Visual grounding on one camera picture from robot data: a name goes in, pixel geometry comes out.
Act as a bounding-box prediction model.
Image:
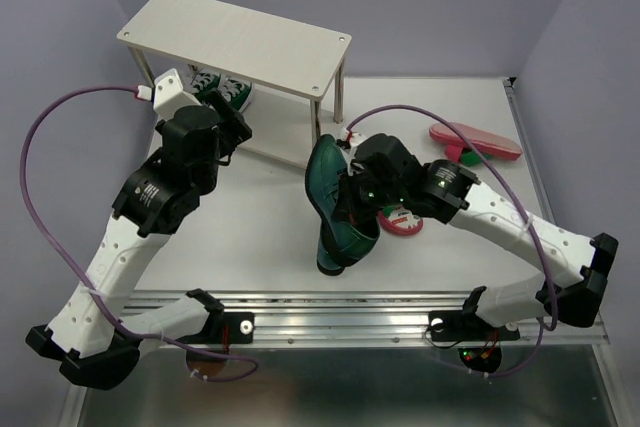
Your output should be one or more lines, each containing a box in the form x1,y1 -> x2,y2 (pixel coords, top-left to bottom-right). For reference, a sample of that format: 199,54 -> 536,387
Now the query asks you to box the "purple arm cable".
344,105 -> 559,379
19,84 -> 261,383

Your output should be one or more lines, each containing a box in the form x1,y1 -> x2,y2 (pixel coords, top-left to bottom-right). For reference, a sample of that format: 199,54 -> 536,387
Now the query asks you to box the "green leather loafer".
305,134 -> 380,276

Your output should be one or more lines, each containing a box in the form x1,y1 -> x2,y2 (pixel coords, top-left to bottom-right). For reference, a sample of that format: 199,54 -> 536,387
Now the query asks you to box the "pink sandal upside down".
428,123 -> 523,166

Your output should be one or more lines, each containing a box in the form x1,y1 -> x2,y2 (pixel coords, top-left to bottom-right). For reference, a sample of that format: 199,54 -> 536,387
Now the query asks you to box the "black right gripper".
330,163 -> 406,225

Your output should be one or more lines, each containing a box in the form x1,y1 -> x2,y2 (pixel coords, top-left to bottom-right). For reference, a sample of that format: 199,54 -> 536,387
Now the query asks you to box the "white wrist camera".
153,68 -> 200,121
336,128 -> 367,159

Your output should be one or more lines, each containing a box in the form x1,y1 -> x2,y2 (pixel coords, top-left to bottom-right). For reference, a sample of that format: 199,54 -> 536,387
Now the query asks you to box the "colourful pink slide sandal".
378,207 -> 424,237

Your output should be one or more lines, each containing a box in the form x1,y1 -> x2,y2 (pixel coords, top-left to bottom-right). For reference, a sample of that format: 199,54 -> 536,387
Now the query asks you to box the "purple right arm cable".
344,105 -> 559,379

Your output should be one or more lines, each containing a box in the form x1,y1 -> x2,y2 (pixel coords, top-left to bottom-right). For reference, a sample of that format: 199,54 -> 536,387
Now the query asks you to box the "green canvas sneaker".
181,66 -> 221,103
217,77 -> 254,113

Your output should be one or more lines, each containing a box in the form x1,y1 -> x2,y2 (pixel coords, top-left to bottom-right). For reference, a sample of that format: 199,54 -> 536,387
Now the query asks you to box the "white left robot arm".
26,90 -> 252,390

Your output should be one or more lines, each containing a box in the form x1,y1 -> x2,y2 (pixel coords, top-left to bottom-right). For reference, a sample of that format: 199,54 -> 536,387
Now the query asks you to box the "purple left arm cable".
19,84 -> 261,383

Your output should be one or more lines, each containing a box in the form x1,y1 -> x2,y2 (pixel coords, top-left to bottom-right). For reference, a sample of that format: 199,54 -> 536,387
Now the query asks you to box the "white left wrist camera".
153,68 -> 200,121

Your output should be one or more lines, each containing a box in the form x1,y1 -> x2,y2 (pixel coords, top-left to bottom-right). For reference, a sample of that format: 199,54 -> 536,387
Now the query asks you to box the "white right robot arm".
334,133 -> 618,337

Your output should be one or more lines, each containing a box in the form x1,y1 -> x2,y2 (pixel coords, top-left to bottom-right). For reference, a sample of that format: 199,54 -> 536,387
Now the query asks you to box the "white two-tier shoe shelf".
117,0 -> 352,167

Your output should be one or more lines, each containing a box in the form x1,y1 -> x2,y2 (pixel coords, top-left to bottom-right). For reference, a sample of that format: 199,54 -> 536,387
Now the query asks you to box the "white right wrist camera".
336,128 -> 367,159

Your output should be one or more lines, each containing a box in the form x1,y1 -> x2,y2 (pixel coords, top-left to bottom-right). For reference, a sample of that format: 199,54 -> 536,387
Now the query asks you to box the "aluminium mounting rail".
119,290 -> 609,349

